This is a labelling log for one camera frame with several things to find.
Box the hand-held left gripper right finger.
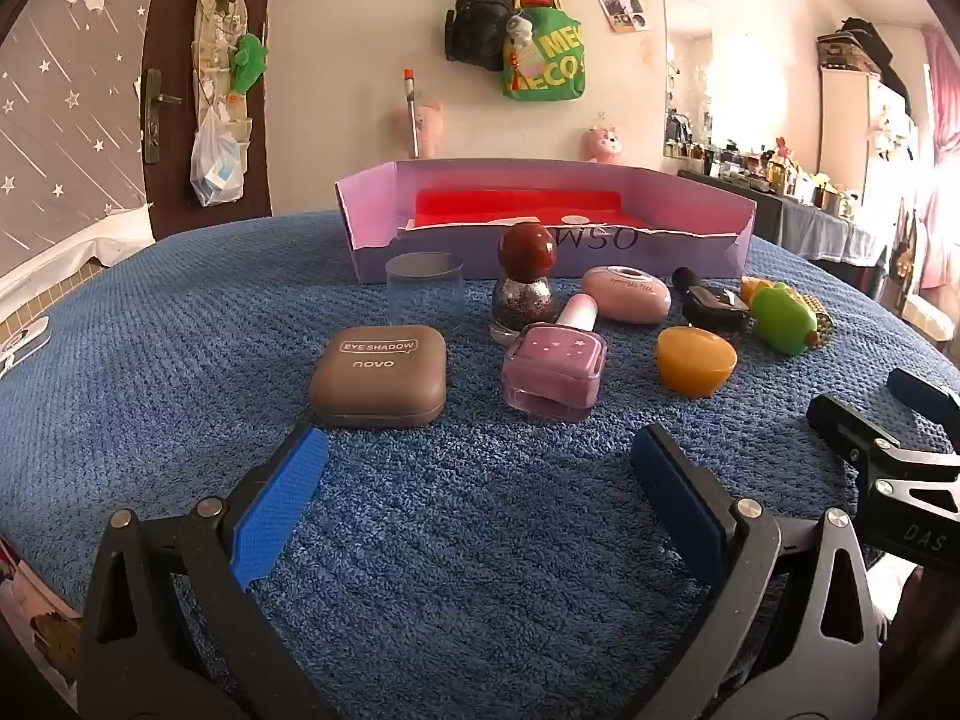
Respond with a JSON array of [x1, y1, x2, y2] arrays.
[[630, 424, 882, 720]]

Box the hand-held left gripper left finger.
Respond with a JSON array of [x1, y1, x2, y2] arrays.
[[77, 422, 338, 720]]

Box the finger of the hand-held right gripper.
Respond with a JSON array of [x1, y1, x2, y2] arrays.
[[887, 367, 960, 430], [806, 394, 960, 482]]

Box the gold studded cylinder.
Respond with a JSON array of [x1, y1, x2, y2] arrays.
[[799, 296, 836, 350]]

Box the brown eyeshadow case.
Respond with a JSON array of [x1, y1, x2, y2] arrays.
[[308, 325, 449, 430]]

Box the black nail polish bottle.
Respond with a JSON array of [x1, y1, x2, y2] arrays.
[[671, 266, 751, 335]]

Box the pink nail polish bottle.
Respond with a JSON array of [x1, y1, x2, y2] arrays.
[[500, 292, 608, 422]]

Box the clear plastic cup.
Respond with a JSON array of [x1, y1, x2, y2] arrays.
[[385, 252, 466, 338]]

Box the red-capped glitter bottle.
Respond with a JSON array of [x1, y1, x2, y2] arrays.
[[489, 223, 560, 347]]

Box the purple cardboard box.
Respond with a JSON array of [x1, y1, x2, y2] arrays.
[[334, 157, 757, 286]]

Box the orange dome-shaped block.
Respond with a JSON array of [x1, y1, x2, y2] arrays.
[[656, 325, 738, 398]]

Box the cloth-covered side table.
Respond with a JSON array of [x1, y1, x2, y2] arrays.
[[679, 169, 890, 271]]

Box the blue towel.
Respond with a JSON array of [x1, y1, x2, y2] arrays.
[[0, 210, 960, 720]]

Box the pink oval case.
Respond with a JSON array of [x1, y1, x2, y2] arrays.
[[581, 265, 674, 326]]

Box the pink curtain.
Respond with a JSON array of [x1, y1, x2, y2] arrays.
[[919, 26, 960, 293]]

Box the row of cosmetic bottles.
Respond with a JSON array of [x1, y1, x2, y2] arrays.
[[664, 131, 863, 215]]

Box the printed cloth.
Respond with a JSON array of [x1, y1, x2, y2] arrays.
[[0, 540, 80, 713]]

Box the white wardrobe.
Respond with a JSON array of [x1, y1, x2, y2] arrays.
[[817, 64, 920, 218]]

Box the white plastic sheet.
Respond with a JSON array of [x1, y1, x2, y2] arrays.
[[0, 202, 158, 301]]

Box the clear plastic bag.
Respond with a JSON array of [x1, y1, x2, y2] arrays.
[[190, 109, 248, 207]]

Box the dark bags on wardrobe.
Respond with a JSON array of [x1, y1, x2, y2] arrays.
[[816, 16, 897, 76]]

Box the pink plush toy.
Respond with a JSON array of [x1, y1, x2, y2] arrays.
[[397, 101, 445, 158], [585, 125, 629, 164]]

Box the red-tipped stick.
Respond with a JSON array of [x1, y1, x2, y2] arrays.
[[403, 67, 421, 158]]

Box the green plush toy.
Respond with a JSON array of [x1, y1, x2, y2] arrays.
[[231, 34, 269, 95]]

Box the green tote bag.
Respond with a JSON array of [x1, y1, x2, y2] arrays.
[[501, 7, 586, 102]]

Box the brown door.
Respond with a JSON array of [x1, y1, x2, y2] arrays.
[[142, 0, 275, 241]]

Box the black backpack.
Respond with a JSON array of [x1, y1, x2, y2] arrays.
[[446, 0, 518, 72]]

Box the wall mirror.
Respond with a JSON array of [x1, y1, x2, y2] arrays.
[[662, 0, 713, 160]]

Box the metal door handle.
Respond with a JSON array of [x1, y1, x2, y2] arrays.
[[142, 69, 183, 166]]

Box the wall photo poster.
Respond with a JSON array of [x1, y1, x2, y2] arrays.
[[591, 0, 650, 33]]

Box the hanging wall organizer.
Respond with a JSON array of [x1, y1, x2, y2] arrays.
[[191, 0, 256, 158]]

